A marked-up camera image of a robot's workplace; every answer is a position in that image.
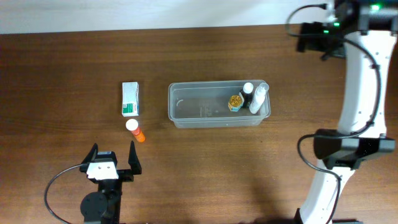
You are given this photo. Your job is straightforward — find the white green medicine box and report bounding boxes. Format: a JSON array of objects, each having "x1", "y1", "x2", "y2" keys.
[{"x1": 121, "y1": 82, "x2": 139, "y2": 117}]

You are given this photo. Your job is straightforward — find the dark bottle white cap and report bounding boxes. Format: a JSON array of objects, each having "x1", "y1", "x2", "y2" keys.
[{"x1": 239, "y1": 82, "x2": 254, "y2": 108}]

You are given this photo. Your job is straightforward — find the clear plastic container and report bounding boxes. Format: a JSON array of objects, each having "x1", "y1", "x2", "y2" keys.
[{"x1": 168, "y1": 80, "x2": 271, "y2": 128}]

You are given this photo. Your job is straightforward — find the white spray bottle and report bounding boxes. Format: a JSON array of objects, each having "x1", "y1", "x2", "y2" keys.
[{"x1": 249, "y1": 83, "x2": 269, "y2": 114}]

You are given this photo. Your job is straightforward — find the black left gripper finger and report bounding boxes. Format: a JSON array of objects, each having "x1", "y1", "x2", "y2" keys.
[
  {"x1": 128, "y1": 141, "x2": 142, "y2": 175},
  {"x1": 81, "y1": 143, "x2": 98, "y2": 164}
]

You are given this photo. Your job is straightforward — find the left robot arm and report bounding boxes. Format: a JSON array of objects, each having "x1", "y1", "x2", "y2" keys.
[{"x1": 79, "y1": 142, "x2": 142, "y2": 224}]

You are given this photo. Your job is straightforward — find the small jar gold lid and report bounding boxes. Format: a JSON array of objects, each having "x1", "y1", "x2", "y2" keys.
[{"x1": 228, "y1": 95, "x2": 243, "y2": 112}]

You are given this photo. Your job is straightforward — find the orange tablet tube white cap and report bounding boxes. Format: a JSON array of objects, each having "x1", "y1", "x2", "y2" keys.
[{"x1": 126, "y1": 119, "x2": 146, "y2": 142}]

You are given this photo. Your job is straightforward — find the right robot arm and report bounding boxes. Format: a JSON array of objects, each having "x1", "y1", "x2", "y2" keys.
[{"x1": 294, "y1": 1, "x2": 397, "y2": 223}]

